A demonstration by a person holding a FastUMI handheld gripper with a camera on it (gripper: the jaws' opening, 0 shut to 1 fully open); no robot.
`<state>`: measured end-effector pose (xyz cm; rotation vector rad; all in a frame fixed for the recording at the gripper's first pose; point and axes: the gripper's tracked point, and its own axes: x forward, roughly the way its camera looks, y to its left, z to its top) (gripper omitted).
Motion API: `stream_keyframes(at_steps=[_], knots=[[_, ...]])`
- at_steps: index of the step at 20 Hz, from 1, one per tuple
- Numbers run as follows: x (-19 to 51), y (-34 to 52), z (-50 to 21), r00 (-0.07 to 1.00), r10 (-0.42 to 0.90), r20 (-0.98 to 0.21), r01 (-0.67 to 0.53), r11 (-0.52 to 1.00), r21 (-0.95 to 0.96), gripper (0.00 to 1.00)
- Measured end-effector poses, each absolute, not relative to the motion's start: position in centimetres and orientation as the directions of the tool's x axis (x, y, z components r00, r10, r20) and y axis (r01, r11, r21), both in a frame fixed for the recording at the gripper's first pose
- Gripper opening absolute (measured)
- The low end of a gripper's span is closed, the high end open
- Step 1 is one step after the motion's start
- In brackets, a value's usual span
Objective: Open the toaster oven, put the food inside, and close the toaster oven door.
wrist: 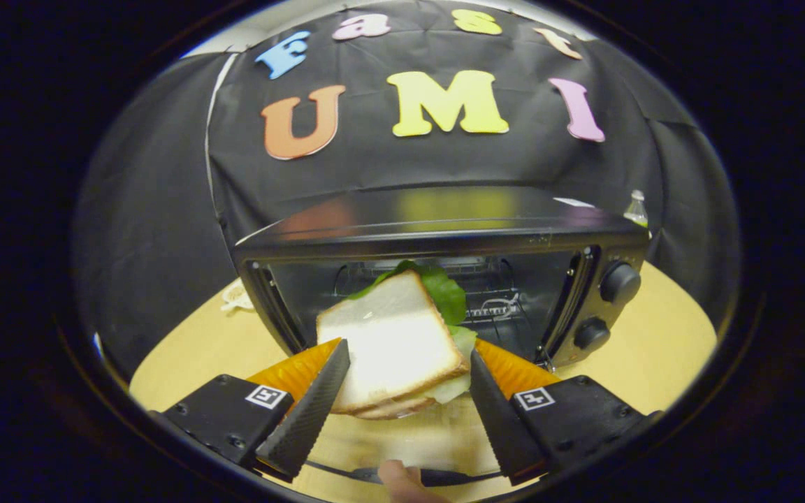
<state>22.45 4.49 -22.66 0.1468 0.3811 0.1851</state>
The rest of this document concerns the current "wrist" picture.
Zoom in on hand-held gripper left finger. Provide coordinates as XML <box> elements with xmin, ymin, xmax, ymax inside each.
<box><xmin>154</xmin><ymin>338</ymin><xmax>351</xmax><ymax>483</ymax></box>

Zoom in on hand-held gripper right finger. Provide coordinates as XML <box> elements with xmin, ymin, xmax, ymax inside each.
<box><xmin>470</xmin><ymin>338</ymin><xmax>663</xmax><ymax>486</ymax></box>

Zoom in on lettuce bread sandwich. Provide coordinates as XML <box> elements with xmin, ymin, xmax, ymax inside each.
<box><xmin>315</xmin><ymin>260</ymin><xmax>479</xmax><ymax>420</ymax></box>

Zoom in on black toaster oven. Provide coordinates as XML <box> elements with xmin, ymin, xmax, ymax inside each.
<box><xmin>233</xmin><ymin>185</ymin><xmax>651</xmax><ymax>488</ymax></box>

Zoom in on small white food dish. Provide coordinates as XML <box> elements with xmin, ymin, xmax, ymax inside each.
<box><xmin>219</xmin><ymin>278</ymin><xmax>256</xmax><ymax>313</ymax></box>

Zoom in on green label plastic bottle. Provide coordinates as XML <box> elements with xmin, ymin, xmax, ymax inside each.
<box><xmin>623</xmin><ymin>189</ymin><xmax>649</xmax><ymax>229</ymax></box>

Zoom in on black backdrop cloth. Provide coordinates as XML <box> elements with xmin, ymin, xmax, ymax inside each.
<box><xmin>71</xmin><ymin>0</ymin><xmax>742</xmax><ymax>378</ymax></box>

